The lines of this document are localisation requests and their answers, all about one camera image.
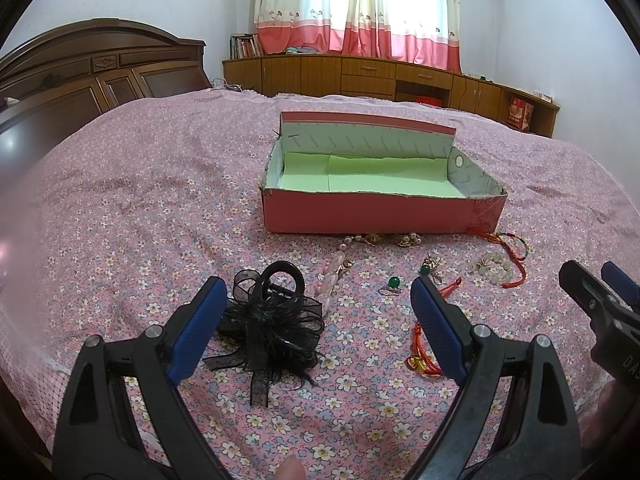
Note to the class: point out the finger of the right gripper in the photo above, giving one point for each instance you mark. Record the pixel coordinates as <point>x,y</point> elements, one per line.
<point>622,284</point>
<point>589,293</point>

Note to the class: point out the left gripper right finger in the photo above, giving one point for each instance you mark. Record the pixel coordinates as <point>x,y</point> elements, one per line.
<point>538,436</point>

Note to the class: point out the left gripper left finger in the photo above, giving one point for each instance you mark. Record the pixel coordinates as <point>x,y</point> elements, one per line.
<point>97,437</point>

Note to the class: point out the black ribbon hair clip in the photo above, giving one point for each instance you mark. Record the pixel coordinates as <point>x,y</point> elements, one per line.
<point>276,328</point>

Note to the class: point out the gold pearl jewelry piece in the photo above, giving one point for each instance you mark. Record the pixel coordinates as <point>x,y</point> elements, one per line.
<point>397,239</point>

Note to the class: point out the pink tassel hairpin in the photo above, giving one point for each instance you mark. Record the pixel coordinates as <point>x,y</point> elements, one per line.
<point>336,267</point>

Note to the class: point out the person's left hand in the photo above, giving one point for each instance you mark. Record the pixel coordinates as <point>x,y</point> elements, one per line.
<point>290,469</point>

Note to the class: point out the pink floral bedspread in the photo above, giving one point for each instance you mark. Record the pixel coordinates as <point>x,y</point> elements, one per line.
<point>124,220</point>

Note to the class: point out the red gift box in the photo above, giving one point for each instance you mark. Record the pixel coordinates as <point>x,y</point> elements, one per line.
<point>520,112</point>

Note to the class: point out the green foam box liner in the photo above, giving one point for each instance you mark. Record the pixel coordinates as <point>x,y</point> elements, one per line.
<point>324,173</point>

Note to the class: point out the red item under desk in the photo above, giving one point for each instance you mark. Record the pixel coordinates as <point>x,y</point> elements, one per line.
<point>428,100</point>

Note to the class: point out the red cardboard box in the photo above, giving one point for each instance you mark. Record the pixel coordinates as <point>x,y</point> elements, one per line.
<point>376,136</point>

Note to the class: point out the long wooden cabinet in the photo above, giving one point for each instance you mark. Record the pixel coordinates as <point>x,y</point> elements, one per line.
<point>321,75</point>

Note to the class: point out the pink cream curtains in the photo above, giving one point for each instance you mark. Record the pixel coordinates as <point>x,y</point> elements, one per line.
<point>424,32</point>

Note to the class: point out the dark wooden headboard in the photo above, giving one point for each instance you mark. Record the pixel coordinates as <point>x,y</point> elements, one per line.
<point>59,81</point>

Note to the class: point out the row of books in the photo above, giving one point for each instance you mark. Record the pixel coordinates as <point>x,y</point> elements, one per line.
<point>245,46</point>

